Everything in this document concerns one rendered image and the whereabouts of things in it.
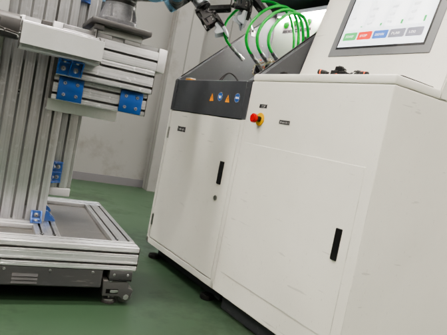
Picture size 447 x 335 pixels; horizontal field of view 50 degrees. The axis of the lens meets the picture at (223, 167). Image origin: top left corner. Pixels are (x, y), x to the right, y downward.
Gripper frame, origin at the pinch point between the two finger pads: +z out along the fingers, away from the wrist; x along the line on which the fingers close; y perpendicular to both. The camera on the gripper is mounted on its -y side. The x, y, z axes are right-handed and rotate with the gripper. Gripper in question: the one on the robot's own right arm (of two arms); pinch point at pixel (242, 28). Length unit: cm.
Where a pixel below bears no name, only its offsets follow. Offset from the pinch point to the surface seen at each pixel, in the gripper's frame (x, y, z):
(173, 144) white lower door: -23, 14, 62
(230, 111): 24, 14, 42
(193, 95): -10.5, 13.7, 35.7
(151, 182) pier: -244, -83, 114
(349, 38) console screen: 58, -13, 5
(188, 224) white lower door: 8, 14, 96
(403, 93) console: 106, 9, 30
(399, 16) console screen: 79, -15, -2
